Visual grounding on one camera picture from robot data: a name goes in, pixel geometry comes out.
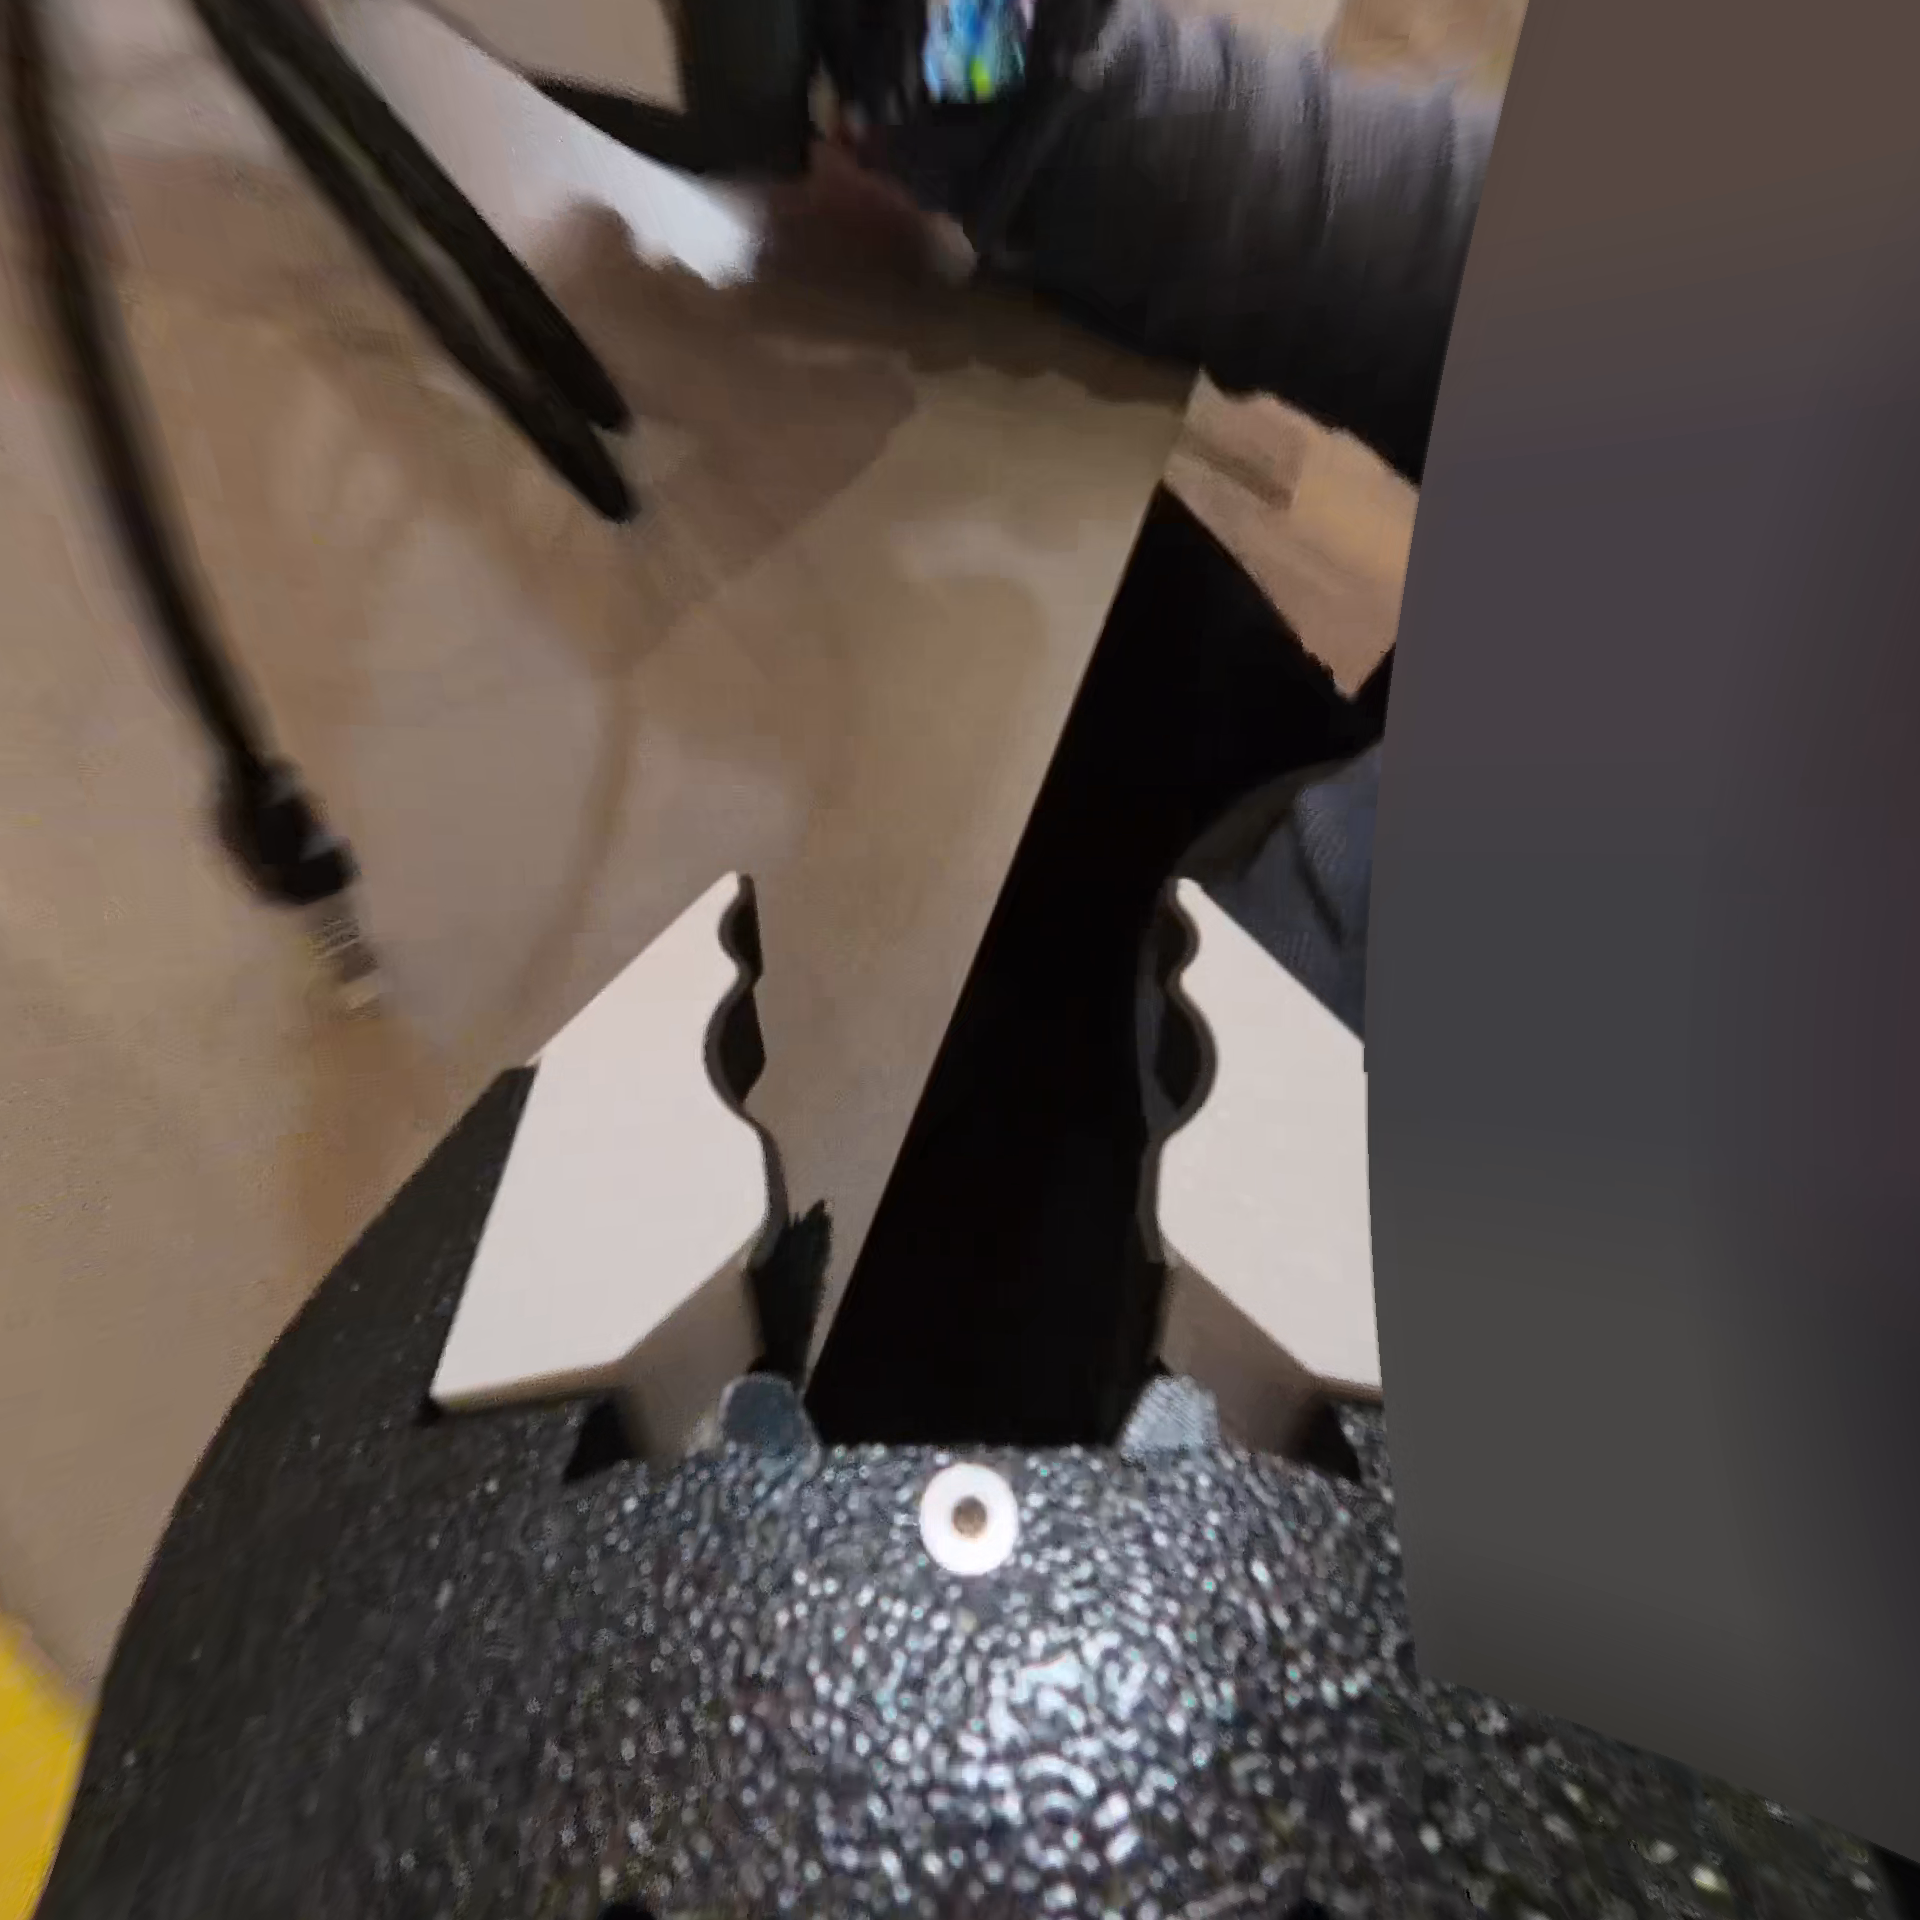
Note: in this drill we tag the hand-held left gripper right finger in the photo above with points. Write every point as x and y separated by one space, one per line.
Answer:
1276 1200

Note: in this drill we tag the person's right forearm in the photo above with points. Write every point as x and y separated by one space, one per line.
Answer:
1276 225

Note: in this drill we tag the yellow object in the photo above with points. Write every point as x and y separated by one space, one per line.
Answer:
33 1770

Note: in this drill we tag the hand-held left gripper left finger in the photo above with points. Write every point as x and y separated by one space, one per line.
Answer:
628 1200

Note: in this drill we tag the dark grey knit clothing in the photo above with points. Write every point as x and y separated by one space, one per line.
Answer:
1320 902

